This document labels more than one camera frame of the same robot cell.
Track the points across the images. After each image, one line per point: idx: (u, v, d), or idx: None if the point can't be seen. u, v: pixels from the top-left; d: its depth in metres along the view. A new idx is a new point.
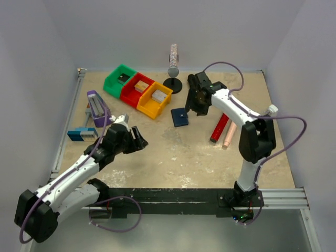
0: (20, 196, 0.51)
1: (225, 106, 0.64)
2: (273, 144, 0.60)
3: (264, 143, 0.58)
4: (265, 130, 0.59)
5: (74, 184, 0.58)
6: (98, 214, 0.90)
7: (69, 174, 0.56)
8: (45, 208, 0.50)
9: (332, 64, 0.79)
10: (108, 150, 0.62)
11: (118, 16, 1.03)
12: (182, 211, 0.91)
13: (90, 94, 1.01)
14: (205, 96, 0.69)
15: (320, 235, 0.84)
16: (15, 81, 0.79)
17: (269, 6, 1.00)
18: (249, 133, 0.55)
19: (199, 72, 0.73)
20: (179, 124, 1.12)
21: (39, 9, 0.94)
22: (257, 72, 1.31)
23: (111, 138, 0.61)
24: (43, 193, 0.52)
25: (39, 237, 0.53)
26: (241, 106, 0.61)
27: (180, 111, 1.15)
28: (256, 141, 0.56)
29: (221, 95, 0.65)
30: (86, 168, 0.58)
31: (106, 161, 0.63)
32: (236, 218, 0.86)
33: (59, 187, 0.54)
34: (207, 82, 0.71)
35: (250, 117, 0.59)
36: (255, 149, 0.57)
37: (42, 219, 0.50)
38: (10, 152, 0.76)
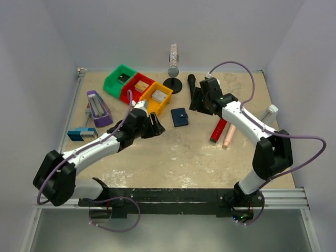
0: (49, 155, 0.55)
1: (238, 119, 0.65)
2: (290, 160, 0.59)
3: (280, 160, 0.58)
4: (281, 147, 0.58)
5: (94, 157, 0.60)
6: (98, 214, 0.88)
7: (94, 146, 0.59)
8: (70, 169, 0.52)
9: (332, 65, 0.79)
10: (128, 134, 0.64)
11: (118, 15, 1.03)
12: (182, 211, 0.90)
13: (90, 94, 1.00)
14: (213, 108, 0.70)
15: (320, 234, 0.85)
16: (14, 81, 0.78)
17: (269, 6, 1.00)
18: (265, 150, 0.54)
19: (210, 80, 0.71)
20: (179, 124, 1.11)
21: (39, 8, 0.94)
22: (256, 72, 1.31)
23: (132, 122, 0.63)
24: (69, 156, 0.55)
25: (55, 199, 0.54)
26: (253, 120, 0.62)
27: (180, 110, 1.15)
28: (272, 158, 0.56)
29: (232, 108, 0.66)
30: (108, 143, 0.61)
31: (126, 144, 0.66)
32: (236, 218, 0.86)
33: (83, 154, 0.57)
34: (217, 92, 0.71)
35: (264, 133, 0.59)
36: (270, 167, 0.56)
37: (66, 179, 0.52)
38: (11, 152, 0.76)
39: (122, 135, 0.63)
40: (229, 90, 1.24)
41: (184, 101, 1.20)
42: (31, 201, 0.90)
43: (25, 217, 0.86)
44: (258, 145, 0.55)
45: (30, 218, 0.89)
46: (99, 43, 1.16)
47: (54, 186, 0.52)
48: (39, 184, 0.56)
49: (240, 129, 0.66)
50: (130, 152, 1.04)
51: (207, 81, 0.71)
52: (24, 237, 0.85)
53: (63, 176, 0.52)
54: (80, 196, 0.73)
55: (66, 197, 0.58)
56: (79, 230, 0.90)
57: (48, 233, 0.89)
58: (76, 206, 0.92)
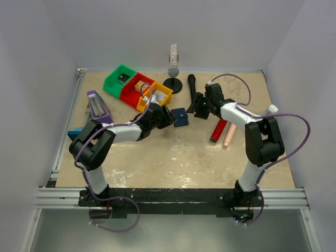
0: (90, 122, 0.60)
1: (233, 115, 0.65)
2: (281, 145, 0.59)
3: (269, 144, 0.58)
4: (270, 132, 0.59)
5: (122, 136, 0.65)
6: (98, 214, 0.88)
7: (125, 125, 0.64)
8: (112, 134, 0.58)
9: (332, 65, 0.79)
10: (146, 126, 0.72)
11: (119, 15, 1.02)
12: (182, 211, 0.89)
13: (90, 94, 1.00)
14: (214, 111, 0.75)
15: (320, 234, 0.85)
16: (14, 81, 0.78)
17: (270, 6, 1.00)
18: (252, 132, 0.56)
19: (214, 85, 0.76)
20: (179, 124, 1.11)
21: (39, 8, 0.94)
22: (257, 72, 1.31)
23: (148, 116, 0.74)
24: (107, 125, 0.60)
25: (91, 161, 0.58)
26: (245, 111, 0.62)
27: (180, 111, 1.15)
28: (260, 141, 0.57)
29: (228, 106, 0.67)
30: (135, 128, 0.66)
31: (144, 135, 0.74)
32: (236, 218, 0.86)
33: (118, 128, 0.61)
34: (219, 96, 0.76)
35: (254, 119, 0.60)
36: (260, 150, 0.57)
37: (107, 142, 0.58)
38: (11, 152, 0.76)
39: (142, 125, 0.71)
40: (229, 90, 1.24)
41: (184, 101, 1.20)
42: (31, 201, 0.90)
43: (25, 217, 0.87)
44: (246, 128, 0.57)
45: (30, 218, 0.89)
46: (99, 43, 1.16)
47: (96, 146, 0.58)
48: (76, 148, 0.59)
49: (238, 125, 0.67)
50: (130, 152, 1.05)
51: (211, 86, 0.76)
52: (24, 237, 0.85)
53: (105, 138, 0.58)
54: (90, 183, 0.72)
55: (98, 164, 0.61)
56: (79, 230, 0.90)
57: (48, 233, 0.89)
58: (76, 206, 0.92)
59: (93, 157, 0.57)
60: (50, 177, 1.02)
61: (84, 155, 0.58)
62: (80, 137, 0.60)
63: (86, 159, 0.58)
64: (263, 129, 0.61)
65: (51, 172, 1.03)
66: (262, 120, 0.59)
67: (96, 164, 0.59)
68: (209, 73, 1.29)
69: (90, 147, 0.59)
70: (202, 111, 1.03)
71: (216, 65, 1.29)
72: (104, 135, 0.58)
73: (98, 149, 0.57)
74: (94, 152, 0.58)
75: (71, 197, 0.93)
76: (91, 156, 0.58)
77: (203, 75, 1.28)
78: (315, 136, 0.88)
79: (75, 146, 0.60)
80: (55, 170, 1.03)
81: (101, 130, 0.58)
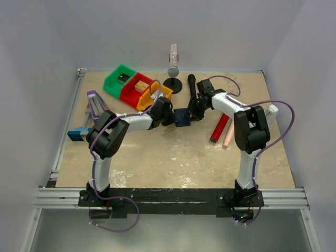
0: (105, 112, 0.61)
1: (223, 103, 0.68)
2: (267, 133, 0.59)
3: (256, 131, 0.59)
4: (257, 119, 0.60)
5: (134, 126, 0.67)
6: (97, 214, 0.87)
7: (137, 115, 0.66)
8: (126, 123, 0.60)
9: (332, 65, 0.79)
10: (156, 116, 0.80)
11: (118, 16, 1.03)
12: (182, 211, 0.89)
13: (90, 94, 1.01)
14: (207, 101, 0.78)
15: (320, 234, 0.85)
16: (14, 81, 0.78)
17: (269, 6, 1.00)
18: (240, 120, 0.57)
19: (205, 81, 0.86)
20: (181, 124, 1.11)
21: (39, 8, 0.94)
22: (257, 72, 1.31)
23: (159, 106, 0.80)
24: (121, 115, 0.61)
25: (107, 149, 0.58)
26: (234, 101, 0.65)
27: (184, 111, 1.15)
28: (247, 128, 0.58)
29: (219, 96, 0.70)
30: (146, 117, 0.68)
31: (154, 125, 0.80)
32: (236, 218, 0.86)
33: (130, 118, 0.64)
34: (210, 89, 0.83)
35: (243, 108, 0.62)
36: (248, 137, 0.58)
37: (121, 130, 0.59)
38: (11, 152, 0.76)
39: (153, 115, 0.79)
40: (229, 90, 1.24)
41: (184, 101, 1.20)
42: (31, 201, 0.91)
43: (25, 217, 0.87)
44: (234, 116, 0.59)
45: (30, 218, 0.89)
46: (99, 43, 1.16)
47: (111, 135, 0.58)
48: (92, 137, 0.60)
49: (228, 114, 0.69)
50: (130, 152, 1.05)
51: (202, 81, 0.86)
52: (24, 237, 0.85)
53: (120, 127, 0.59)
54: (95, 176, 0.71)
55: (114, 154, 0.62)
56: (79, 230, 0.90)
57: (48, 233, 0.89)
58: (76, 206, 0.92)
59: (109, 144, 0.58)
60: (51, 176, 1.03)
61: (100, 143, 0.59)
62: (95, 127, 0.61)
63: (102, 149, 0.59)
64: (251, 118, 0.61)
65: (51, 172, 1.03)
66: (250, 109, 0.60)
67: (112, 152, 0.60)
68: (209, 73, 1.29)
69: (105, 136, 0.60)
70: (199, 111, 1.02)
71: (216, 66, 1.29)
72: (118, 124, 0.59)
73: (114, 137, 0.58)
74: (110, 139, 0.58)
75: (71, 197, 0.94)
76: (107, 144, 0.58)
77: (203, 75, 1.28)
78: (315, 136, 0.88)
79: (90, 136, 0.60)
80: (55, 170, 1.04)
81: (116, 121, 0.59)
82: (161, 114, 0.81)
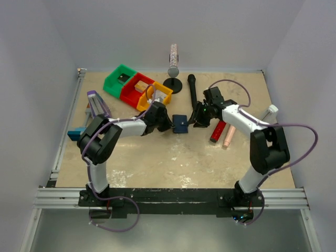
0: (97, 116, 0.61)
1: (235, 118, 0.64)
2: (286, 154, 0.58)
3: (274, 152, 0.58)
4: (275, 139, 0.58)
5: (127, 131, 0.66)
6: (98, 214, 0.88)
7: (130, 120, 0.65)
8: (118, 128, 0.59)
9: (332, 65, 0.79)
10: (150, 122, 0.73)
11: (118, 16, 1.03)
12: (182, 211, 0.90)
13: (90, 93, 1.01)
14: (216, 113, 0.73)
15: (320, 234, 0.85)
16: (15, 81, 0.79)
17: (269, 7, 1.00)
18: (258, 141, 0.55)
19: (213, 88, 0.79)
20: (179, 130, 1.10)
21: (39, 9, 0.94)
22: (257, 72, 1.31)
23: (154, 112, 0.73)
24: (114, 120, 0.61)
25: (98, 156, 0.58)
26: (249, 116, 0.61)
27: (181, 118, 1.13)
28: (266, 149, 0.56)
29: (230, 109, 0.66)
30: (140, 123, 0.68)
31: (148, 130, 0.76)
32: (236, 218, 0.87)
33: (124, 123, 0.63)
34: (219, 98, 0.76)
35: (259, 126, 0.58)
36: (265, 159, 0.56)
37: (113, 135, 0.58)
38: (11, 152, 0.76)
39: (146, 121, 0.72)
40: (229, 90, 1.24)
41: (184, 101, 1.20)
42: (31, 201, 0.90)
43: (25, 217, 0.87)
44: (251, 136, 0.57)
45: (30, 218, 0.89)
46: (99, 43, 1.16)
47: (103, 140, 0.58)
48: (83, 143, 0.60)
49: (239, 128, 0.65)
50: (130, 151, 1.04)
51: (209, 90, 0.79)
52: (24, 237, 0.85)
53: (112, 132, 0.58)
54: (92, 180, 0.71)
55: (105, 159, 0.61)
56: (79, 230, 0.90)
57: (48, 233, 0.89)
58: (76, 206, 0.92)
59: (101, 150, 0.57)
60: (51, 176, 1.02)
61: (91, 149, 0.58)
62: (87, 132, 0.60)
63: (93, 154, 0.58)
64: (269, 136, 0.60)
65: (51, 172, 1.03)
66: (268, 127, 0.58)
67: (103, 157, 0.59)
68: (209, 73, 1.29)
69: (97, 141, 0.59)
70: (203, 118, 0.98)
71: (216, 65, 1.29)
72: (111, 129, 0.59)
73: (106, 143, 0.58)
74: (102, 145, 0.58)
75: (71, 197, 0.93)
76: (98, 150, 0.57)
77: (203, 75, 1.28)
78: (315, 136, 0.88)
79: (81, 140, 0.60)
80: (55, 170, 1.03)
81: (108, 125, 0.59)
82: (155, 119, 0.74)
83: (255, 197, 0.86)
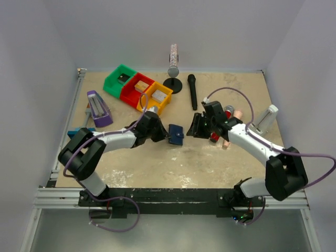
0: (80, 130, 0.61)
1: (244, 140, 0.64)
2: (304, 178, 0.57)
3: (292, 178, 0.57)
4: (293, 165, 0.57)
5: (115, 144, 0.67)
6: (98, 214, 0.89)
7: (119, 133, 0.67)
8: (101, 143, 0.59)
9: (332, 65, 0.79)
10: (142, 133, 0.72)
11: (118, 16, 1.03)
12: (182, 211, 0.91)
13: (90, 94, 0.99)
14: (220, 133, 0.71)
15: (320, 234, 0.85)
16: (15, 81, 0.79)
17: (270, 7, 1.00)
18: (275, 170, 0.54)
19: (214, 104, 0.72)
20: (174, 142, 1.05)
21: (39, 9, 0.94)
22: (257, 72, 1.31)
23: (145, 123, 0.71)
24: (98, 134, 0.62)
25: (79, 172, 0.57)
26: (261, 140, 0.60)
27: (178, 128, 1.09)
28: (284, 177, 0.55)
29: (238, 130, 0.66)
30: (128, 135, 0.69)
31: (138, 142, 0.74)
32: (236, 218, 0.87)
33: (109, 136, 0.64)
34: (221, 116, 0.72)
35: (273, 151, 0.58)
36: (284, 187, 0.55)
37: (95, 151, 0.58)
38: (11, 152, 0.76)
39: (136, 133, 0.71)
40: (229, 90, 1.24)
41: (184, 101, 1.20)
42: (31, 201, 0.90)
43: (25, 217, 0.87)
44: (268, 164, 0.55)
45: (30, 218, 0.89)
46: (99, 43, 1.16)
47: (84, 156, 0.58)
48: (64, 157, 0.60)
49: (248, 150, 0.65)
50: (130, 152, 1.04)
51: (211, 105, 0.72)
52: (24, 237, 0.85)
53: (95, 147, 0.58)
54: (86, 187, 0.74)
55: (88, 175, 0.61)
56: (79, 230, 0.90)
57: (48, 233, 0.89)
58: (77, 206, 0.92)
59: (82, 168, 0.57)
60: (51, 176, 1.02)
61: (72, 165, 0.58)
62: (70, 146, 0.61)
63: (74, 170, 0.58)
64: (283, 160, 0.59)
65: (51, 172, 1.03)
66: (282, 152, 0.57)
67: (85, 174, 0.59)
68: (209, 73, 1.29)
69: (79, 157, 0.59)
70: (203, 130, 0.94)
71: (216, 65, 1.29)
72: (93, 144, 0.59)
73: (87, 159, 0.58)
74: (83, 162, 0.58)
75: (70, 197, 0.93)
76: (79, 167, 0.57)
77: (203, 75, 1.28)
78: (315, 136, 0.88)
79: (64, 155, 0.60)
80: (55, 170, 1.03)
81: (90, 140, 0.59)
82: (146, 131, 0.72)
83: (255, 197, 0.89)
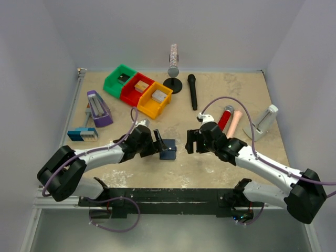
0: (60, 149, 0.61)
1: (256, 167, 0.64)
2: (325, 197, 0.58)
3: (316, 199, 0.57)
4: (313, 186, 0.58)
5: (101, 160, 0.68)
6: (98, 214, 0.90)
7: (104, 149, 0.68)
8: (82, 163, 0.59)
9: (332, 65, 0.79)
10: (132, 147, 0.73)
11: (118, 16, 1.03)
12: (181, 211, 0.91)
13: (90, 94, 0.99)
14: (226, 157, 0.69)
15: (320, 234, 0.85)
16: (15, 81, 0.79)
17: (270, 6, 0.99)
18: (301, 199, 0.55)
19: (213, 128, 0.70)
20: (166, 157, 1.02)
21: (39, 9, 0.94)
22: (257, 72, 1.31)
23: (136, 137, 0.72)
24: (80, 153, 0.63)
25: (58, 193, 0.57)
26: (275, 166, 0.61)
27: (170, 142, 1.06)
28: (309, 203, 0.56)
29: (247, 156, 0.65)
30: (115, 150, 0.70)
31: (127, 156, 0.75)
32: (236, 218, 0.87)
33: (93, 154, 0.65)
34: (223, 138, 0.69)
35: (291, 177, 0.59)
36: (311, 212, 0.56)
37: (74, 172, 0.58)
38: (11, 152, 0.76)
39: (126, 147, 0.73)
40: (229, 90, 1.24)
41: (184, 101, 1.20)
42: (31, 201, 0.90)
43: (25, 217, 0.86)
44: (291, 195, 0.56)
45: (30, 218, 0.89)
46: (99, 43, 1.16)
47: (62, 177, 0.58)
48: (44, 176, 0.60)
49: (260, 175, 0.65)
50: None
51: (209, 129, 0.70)
52: (24, 237, 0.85)
53: (74, 168, 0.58)
54: (80, 194, 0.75)
55: (67, 195, 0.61)
56: (79, 230, 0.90)
57: (48, 233, 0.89)
58: (76, 206, 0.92)
59: (60, 189, 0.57)
60: None
61: (51, 185, 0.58)
62: (49, 165, 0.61)
63: (52, 190, 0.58)
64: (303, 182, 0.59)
65: None
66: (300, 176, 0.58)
67: (63, 194, 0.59)
68: (209, 73, 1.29)
69: (59, 177, 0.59)
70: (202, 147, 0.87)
71: (216, 65, 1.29)
72: (73, 165, 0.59)
73: (66, 180, 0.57)
74: (62, 183, 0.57)
75: (70, 197, 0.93)
76: (58, 188, 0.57)
77: (203, 75, 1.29)
78: (315, 136, 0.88)
79: (44, 174, 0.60)
80: None
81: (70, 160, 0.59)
82: (137, 145, 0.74)
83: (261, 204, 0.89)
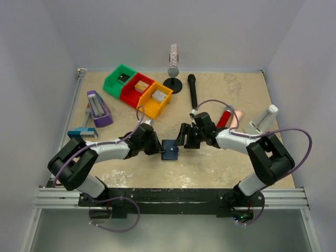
0: (72, 139, 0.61)
1: (229, 139, 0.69)
2: (288, 159, 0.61)
3: (276, 160, 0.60)
4: (274, 147, 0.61)
5: (107, 155, 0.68)
6: (97, 214, 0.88)
7: (112, 144, 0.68)
8: (93, 153, 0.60)
9: (331, 65, 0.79)
10: (135, 144, 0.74)
11: (118, 16, 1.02)
12: (182, 211, 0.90)
13: (90, 94, 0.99)
14: (210, 142, 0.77)
15: (320, 234, 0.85)
16: (15, 81, 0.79)
17: (270, 6, 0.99)
18: (255, 153, 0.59)
19: (203, 115, 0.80)
20: (168, 157, 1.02)
21: (39, 8, 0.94)
22: (257, 72, 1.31)
23: (139, 134, 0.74)
24: (91, 144, 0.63)
25: (69, 182, 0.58)
26: (241, 134, 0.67)
27: (171, 143, 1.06)
28: (266, 159, 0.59)
29: (222, 134, 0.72)
30: (122, 146, 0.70)
31: (132, 153, 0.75)
32: (236, 218, 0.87)
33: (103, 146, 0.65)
34: (211, 126, 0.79)
35: (252, 139, 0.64)
36: (269, 169, 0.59)
37: (85, 161, 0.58)
38: (10, 152, 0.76)
39: (130, 144, 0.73)
40: (229, 90, 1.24)
41: (184, 101, 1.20)
42: (31, 201, 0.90)
43: (25, 217, 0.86)
44: (249, 150, 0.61)
45: (30, 218, 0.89)
46: (98, 43, 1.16)
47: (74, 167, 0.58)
48: (54, 166, 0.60)
49: (237, 149, 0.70)
50: None
51: (200, 117, 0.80)
52: (24, 237, 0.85)
53: (86, 158, 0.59)
54: (83, 191, 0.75)
55: (78, 184, 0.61)
56: (80, 230, 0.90)
57: (48, 233, 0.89)
58: (76, 206, 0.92)
59: (71, 178, 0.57)
60: (50, 177, 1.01)
61: (62, 175, 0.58)
62: (60, 155, 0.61)
63: (63, 180, 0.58)
64: (266, 146, 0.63)
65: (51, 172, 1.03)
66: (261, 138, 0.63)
67: (74, 184, 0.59)
68: (209, 73, 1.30)
69: (70, 167, 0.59)
70: (193, 140, 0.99)
71: (216, 65, 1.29)
72: (85, 155, 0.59)
73: (78, 170, 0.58)
74: (73, 172, 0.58)
75: (70, 197, 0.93)
76: (69, 177, 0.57)
77: (203, 75, 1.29)
78: (315, 136, 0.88)
79: (54, 164, 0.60)
80: None
81: (82, 151, 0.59)
82: (140, 143, 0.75)
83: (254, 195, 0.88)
